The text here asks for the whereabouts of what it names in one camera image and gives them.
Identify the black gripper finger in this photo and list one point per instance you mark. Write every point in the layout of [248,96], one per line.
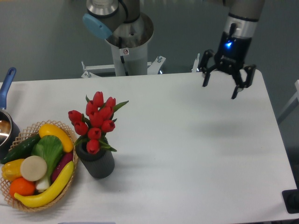
[203,66]
[240,84]

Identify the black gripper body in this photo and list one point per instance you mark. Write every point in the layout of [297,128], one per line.
[231,53]

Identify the red tulip bouquet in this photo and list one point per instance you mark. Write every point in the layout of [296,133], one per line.
[95,123]

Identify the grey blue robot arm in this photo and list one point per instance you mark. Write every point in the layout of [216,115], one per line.
[128,31]

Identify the dark grey ribbed vase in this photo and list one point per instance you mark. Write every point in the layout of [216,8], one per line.
[99,165]

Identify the black device at table edge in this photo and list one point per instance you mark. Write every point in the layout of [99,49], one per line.
[291,200]

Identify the purple eggplant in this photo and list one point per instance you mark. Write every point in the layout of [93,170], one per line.
[64,160]

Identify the yellow squash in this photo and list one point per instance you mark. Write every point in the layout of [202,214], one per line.
[51,129]

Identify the green bok choy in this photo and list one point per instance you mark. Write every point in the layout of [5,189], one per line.
[50,149]

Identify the green cucumber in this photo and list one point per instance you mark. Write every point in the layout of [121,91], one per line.
[21,150]

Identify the beige round disc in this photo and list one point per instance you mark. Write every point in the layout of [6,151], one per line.
[33,168]

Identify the yellow banana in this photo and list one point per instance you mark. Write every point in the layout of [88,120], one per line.
[52,192]

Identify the yellow bell pepper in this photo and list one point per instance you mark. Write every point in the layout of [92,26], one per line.
[12,170]

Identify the orange fruit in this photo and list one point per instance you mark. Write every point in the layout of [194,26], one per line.
[22,187]

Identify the white frame at right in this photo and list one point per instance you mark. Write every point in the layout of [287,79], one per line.
[292,103]

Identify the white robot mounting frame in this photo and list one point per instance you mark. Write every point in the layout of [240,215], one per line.
[98,68]

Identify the blue handled saucepan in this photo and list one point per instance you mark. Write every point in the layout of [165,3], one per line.
[8,129]

